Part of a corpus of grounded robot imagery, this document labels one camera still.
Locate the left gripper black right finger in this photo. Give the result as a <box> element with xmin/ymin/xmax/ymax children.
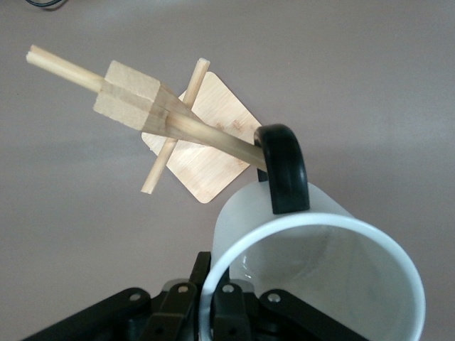
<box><xmin>212</xmin><ymin>281</ymin><xmax>358</xmax><ymax>341</ymax></box>

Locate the white mug black handle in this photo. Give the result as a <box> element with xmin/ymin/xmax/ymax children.
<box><xmin>198</xmin><ymin>123</ymin><xmax>427</xmax><ymax>341</ymax></box>

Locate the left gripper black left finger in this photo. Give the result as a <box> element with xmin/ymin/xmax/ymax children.
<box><xmin>21</xmin><ymin>251</ymin><xmax>211</xmax><ymax>341</ymax></box>

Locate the wooden mug tree rack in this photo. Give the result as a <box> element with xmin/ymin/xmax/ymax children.
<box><xmin>25</xmin><ymin>44</ymin><xmax>267</xmax><ymax>204</ymax></box>

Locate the black cable bundle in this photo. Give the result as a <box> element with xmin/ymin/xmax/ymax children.
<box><xmin>26</xmin><ymin>0</ymin><xmax>69</xmax><ymax>12</ymax></box>

